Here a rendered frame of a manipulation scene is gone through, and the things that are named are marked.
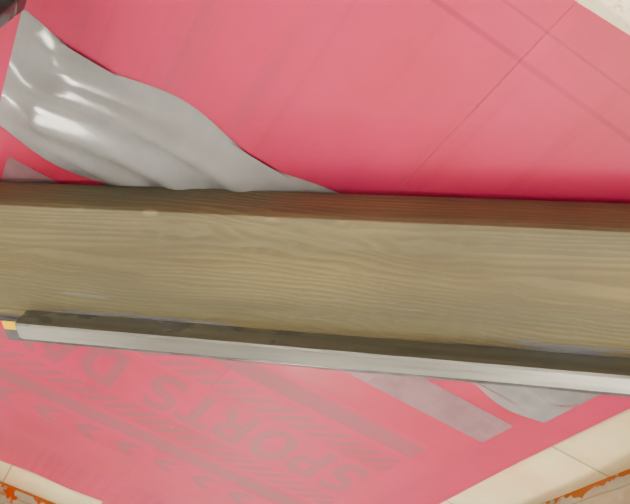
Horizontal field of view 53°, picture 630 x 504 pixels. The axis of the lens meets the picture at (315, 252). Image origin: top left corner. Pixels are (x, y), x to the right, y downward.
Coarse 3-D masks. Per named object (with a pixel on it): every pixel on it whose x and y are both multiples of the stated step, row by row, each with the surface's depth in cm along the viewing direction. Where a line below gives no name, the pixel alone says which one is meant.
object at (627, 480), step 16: (608, 480) 43; (624, 480) 42; (0, 496) 63; (16, 496) 64; (32, 496) 64; (560, 496) 46; (576, 496) 45; (592, 496) 43; (608, 496) 42; (624, 496) 41
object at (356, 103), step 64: (64, 0) 26; (128, 0) 26; (192, 0) 25; (256, 0) 25; (320, 0) 24; (384, 0) 24; (448, 0) 23; (512, 0) 23; (0, 64) 29; (128, 64) 28; (192, 64) 27; (256, 64) 27; (320, 64) 26; (384, 64) 26; (448, 64) 25; (512, 64) 25; (0, 128) 32; (256, 128) 29; (320, 128) 28; (384, 128) 28; (448, 128) 27; (384, 192) 30; (0, 448) 58; (64, 448) 56
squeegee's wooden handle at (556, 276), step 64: (0, 192) 32; (64, 192) 32; (128, 192) 31; (192, 192) 31; (256, 192) 30; (0, 256) 33; (64, 256) 32; (128, 256) 31; (192, 256) 30; (256, 256) 30; (320, 256) 29; (384, 256) 28; (448, 256) 28; (512, 256) 27; (576, 256) 26; (0, 320) 35; (192, 320) 33; (256, 320) 32; (320, 320) 31; (384, 320) 30; (448, 320) 29; (512, 320) 29; (576, 320) 28
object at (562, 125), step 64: (576, 64) 24; (512, 128) 26; (576, 128) 26; (448, 192) 29; (512, 192) 29; (576, 192) 28; (320, 384) 42; (384, 384) 40; (448, 384) 39; (448, 448) 44; (512, 448) 43
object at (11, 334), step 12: (12, 336) 37; (108, 348) 36; (120, 348) 36; (240, 360) 35; (252, 360) 35; (372, 372) 33; (384, 372) 33; (492, 384) 32; (504, 384) 32; (516, 384) 32; (624, 396) 31
